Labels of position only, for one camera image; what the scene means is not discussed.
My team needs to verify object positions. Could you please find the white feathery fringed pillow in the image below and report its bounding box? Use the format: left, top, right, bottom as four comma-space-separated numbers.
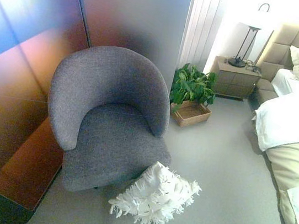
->
105, 154, 206, 224

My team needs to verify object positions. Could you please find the woven wicker basket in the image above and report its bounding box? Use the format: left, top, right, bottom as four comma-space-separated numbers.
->
167, 97, 213, 131

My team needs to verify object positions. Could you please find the grey fabric tub armchair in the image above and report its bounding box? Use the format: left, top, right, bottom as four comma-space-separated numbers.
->
35, 38, 186, 205

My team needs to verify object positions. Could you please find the green leafy potted plant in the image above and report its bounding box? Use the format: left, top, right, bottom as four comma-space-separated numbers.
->
167, 62, 220, 119

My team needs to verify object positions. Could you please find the beige wooden nightstand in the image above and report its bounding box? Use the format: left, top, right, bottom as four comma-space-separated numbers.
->
206, 55, 264, 103

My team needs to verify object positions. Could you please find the black table lamp white shade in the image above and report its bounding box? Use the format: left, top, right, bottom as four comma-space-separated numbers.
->
224, 9, 278, 73

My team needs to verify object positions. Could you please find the white duvet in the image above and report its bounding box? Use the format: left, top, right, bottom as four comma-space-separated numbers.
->
248, 65, 299, 157

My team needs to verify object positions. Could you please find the black charger with cable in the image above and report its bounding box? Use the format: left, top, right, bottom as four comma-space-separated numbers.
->
244, 60, 261, 74

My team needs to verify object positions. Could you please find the beige upholstered bed frame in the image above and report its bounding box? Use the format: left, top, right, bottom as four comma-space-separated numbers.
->
250, 76, 281, 110

